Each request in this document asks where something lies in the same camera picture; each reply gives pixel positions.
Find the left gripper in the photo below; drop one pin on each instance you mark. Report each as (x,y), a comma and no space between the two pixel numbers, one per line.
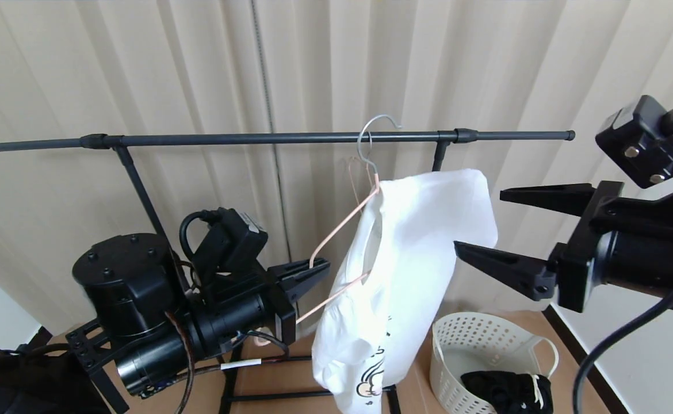
(227,322)

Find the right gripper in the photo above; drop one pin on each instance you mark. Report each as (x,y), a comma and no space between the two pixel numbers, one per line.
(630,259)

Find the pink clothes hanger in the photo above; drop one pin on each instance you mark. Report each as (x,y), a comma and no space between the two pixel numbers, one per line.
(345,223)
(350,169)

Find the white printed t-shirt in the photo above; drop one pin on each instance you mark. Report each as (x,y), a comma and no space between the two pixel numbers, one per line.
(417,259)

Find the black garment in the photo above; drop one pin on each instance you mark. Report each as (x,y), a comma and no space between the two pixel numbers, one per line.
(503,394)

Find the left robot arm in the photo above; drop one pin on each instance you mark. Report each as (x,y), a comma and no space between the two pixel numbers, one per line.
(123,282)

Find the white laundry basket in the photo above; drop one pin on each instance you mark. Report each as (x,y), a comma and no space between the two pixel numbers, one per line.
(474,339)

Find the black clothes rack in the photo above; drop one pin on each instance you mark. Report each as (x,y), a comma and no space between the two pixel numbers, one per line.
(198,139)

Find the beige curtain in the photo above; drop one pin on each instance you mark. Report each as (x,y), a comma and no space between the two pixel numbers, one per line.
(141,69)

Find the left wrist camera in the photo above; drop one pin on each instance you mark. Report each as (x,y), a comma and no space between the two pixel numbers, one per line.
(233,238)

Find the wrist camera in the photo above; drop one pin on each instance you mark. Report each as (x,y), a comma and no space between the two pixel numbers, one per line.
(233,238)
(641,141)

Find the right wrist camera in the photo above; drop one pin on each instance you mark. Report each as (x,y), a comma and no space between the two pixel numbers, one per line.
(641,141)

